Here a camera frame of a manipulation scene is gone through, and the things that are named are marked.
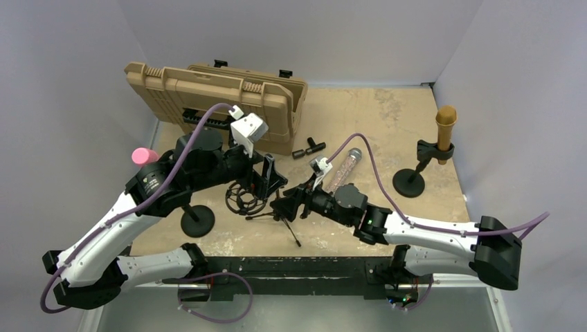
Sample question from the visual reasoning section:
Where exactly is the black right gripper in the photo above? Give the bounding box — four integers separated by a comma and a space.
271, 172, 354, 228

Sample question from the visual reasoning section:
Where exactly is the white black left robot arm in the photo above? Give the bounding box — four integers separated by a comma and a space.
40, 129, 287, 313

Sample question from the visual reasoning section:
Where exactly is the pink microphone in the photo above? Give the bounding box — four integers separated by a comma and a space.
131, 147, 160, 167

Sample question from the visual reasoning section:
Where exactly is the black tripod shock mount stand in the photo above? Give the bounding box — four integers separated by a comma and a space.
224, 182, 302, 248

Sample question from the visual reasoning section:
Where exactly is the tan plastic hard case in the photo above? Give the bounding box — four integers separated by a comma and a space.
124, 60, 308, 155

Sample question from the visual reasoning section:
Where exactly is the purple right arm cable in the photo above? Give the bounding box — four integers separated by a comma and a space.
326, 133, 550, 240

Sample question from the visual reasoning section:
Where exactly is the black T-shaped adapter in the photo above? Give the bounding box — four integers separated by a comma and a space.
305, 137, 326, 155

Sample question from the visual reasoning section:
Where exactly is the black mounting rail base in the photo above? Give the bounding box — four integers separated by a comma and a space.
161, 256, 434, 302

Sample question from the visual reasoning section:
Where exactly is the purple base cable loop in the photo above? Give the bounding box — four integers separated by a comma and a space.
177, 273, 253, 325

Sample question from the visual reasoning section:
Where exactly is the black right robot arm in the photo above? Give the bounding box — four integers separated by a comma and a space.
270, 184, 522, 291

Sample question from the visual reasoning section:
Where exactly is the black round gold-mic stand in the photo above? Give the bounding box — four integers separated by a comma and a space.
392, 140, 455, 198

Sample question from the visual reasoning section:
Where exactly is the black case carry handle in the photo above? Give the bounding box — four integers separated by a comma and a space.
182, 109, 234, 130

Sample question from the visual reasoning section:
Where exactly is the black cylindrical adapter piece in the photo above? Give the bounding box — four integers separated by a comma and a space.
291, 149, 306, 160

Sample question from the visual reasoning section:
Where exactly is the black round base stand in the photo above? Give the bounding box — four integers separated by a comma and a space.
181, 205, 215, 238

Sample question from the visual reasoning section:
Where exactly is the silver mesh glitter microphone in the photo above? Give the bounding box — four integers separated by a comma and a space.
324, 147, 362, 194

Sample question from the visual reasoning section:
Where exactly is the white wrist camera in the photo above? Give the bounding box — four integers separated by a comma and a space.
230, 113, 269, 158
309, 156, 332, 190

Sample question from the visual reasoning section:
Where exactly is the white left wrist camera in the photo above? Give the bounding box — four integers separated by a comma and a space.
230, 113, 269, 158

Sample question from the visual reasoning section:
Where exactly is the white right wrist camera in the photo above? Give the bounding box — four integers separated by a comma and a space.
309, 156, 332, 190

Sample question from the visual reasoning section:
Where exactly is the gold microphone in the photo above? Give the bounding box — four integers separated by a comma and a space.
435, 105, 458, 151

